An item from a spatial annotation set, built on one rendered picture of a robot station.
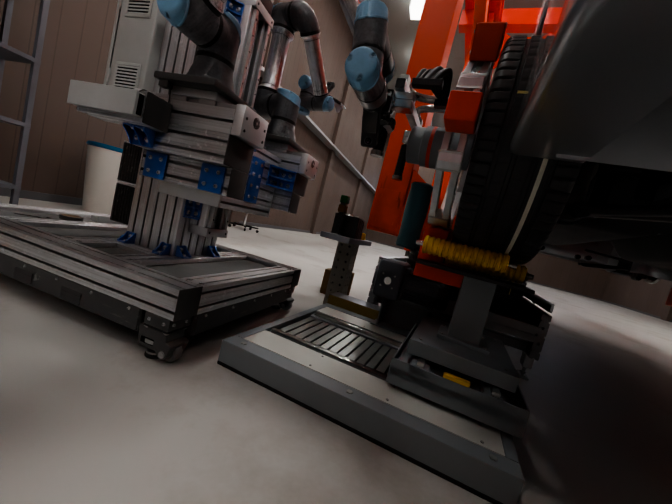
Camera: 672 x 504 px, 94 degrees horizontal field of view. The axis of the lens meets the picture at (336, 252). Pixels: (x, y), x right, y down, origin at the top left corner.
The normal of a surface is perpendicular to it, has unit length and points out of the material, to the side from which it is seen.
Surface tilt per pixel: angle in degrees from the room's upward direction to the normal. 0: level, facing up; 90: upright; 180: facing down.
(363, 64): 90
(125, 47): 90
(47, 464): 0
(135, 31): 90
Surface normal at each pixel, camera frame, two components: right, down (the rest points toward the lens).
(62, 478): 0.24, -0.97
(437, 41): -0.37, -0.01
